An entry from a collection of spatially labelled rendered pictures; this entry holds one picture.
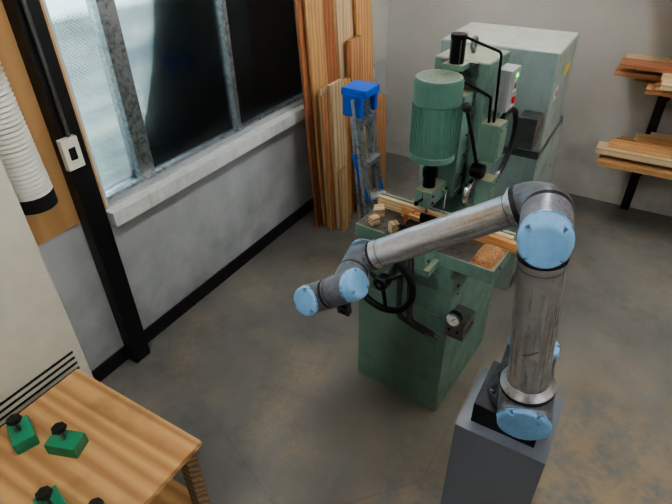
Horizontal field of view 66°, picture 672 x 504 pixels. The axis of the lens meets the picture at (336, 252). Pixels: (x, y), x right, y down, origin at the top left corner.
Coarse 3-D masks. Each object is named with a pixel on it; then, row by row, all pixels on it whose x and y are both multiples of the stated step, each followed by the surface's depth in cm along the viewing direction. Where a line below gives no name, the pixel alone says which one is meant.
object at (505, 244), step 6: (402, 210) 220; (408, 210) 218; (492, 234) 202; (480, 240) 204; (486, 240) 203; (492, 240) 201; (498, 240) 199; (504, 240) 198; (510, 240) 198; (498, 246) 201; (504, 246) 199; (510, 246) 198; (516, 246) 196; (516, 252) 197
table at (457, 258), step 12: (384, 216) 222; (396, 216) 221; (360, 228) 217; (372, 228) 214; (384, 228) 214; (444, 252) 199; (456, 252) 199; (468, 252) 199; (432, 264) 198; (444, 264) 200; (456, 264) 197; (468, 264) 194; (504, 264) 200; (480, 276) 193; (492, 276) 190
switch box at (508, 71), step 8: (512, 64) 201; (504, 72) 195; (512, 72) 194; (520, 72) 201; (496, 80) 198; (504, 80) 197; (512, 80) 196; (504, 88) 198; (512, 88) 199; (504, 96) 200; (512, 96) 202; (504, 104) 201; (504, 112) 203
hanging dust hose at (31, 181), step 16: (0, 64) 168; (0, 80) 169; (0, 96) 169; (0, 112) 171; (16, 112) 175; (0, 128) 173; (16, 128) 177; (0, 144) 175; (16, 144) 178; (32, 144) 186; (16, 160) 180; (32, 160) 184; (16, 176) 183; (32, 176) 186; (48, 176) 196; (16, 192) 186; (32, 192) 189; (48, 192) 193; (32, 208) 191; (48, 208) 194
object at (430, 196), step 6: (438, 180) 211; (444, 180) 211; (420, 186) 207; (438, 186) 207; (444, 186) 212; (420, 192) 205; (426, 192) 203; (432, 192) 203; (438, 192) 208; (420, 198) 206; (426, 198) 205; (432, 198) 205; (438, 198) 211; (420, 204) 208; (426, 204) 206; (432, 204) 206
